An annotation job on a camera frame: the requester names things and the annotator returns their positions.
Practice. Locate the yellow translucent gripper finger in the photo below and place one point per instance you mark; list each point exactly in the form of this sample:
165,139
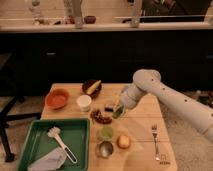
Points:
124,108

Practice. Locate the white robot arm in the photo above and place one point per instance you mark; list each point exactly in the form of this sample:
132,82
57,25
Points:
145,81

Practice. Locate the dark brown bowl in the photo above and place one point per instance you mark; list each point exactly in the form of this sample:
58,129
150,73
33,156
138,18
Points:
87,84

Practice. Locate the red bowl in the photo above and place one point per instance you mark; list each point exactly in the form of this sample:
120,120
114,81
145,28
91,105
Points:
56,99

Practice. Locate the brown bowl on counter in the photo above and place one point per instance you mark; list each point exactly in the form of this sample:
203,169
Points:
89,19

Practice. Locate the brown rectangular block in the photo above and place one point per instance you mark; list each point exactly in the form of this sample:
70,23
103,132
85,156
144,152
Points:
109,107

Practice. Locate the blue sponge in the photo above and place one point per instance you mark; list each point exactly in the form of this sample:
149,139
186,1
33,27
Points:
124,89

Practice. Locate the dark red grape bunch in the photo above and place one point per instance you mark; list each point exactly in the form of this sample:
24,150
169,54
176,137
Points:
99,118

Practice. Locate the green cup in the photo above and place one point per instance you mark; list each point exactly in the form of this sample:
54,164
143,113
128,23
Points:
106,133

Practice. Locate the yellow round fruit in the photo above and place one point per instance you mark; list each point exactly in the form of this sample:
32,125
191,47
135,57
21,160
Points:
123,142

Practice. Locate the yellow corn cob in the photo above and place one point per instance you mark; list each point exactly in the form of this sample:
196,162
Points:
93,87

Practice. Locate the white cup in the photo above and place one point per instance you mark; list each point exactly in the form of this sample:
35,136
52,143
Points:
84,102

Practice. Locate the silver fork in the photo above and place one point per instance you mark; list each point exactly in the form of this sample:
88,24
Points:
155,137

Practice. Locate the metal cup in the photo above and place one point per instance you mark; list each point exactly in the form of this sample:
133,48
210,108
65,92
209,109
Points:
105,149

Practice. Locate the green plastic tray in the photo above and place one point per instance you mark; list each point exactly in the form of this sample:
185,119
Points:
74,133

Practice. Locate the white dish brush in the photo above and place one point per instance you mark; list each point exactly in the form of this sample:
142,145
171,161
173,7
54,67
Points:
54,132

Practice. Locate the grey cloth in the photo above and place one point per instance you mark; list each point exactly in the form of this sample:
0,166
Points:
50,162

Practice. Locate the black chair base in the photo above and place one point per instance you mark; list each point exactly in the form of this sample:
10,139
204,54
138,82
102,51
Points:
4,116

